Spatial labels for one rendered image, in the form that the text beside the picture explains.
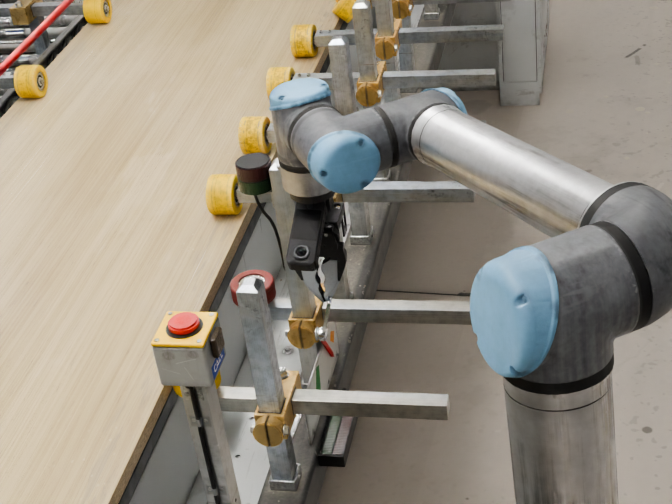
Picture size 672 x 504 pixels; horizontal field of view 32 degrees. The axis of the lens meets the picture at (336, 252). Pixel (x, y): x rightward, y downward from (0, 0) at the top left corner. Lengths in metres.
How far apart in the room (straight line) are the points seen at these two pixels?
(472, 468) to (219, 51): 1.24
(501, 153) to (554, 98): 3.27
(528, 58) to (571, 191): 3.27
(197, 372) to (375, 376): 1.85
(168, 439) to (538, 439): 0.96
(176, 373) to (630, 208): 0.62
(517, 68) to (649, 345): 1.57
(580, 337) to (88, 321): 1.18
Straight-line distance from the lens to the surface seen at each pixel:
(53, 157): 2.75
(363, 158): 1.63
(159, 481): 2.03
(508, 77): 4.64
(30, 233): 2.47
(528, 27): 4.55
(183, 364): 1.51
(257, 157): 1.97
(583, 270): 1.15
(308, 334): 2.08
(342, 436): 2.09
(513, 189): 1.42
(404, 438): 3.13
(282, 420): 1.90
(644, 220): 1.21
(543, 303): 1.13
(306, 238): 1.79
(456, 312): 2.09
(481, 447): 3.08
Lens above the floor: 2.09
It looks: 33 degrees down
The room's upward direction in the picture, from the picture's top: 8 degrees counter-clockwise
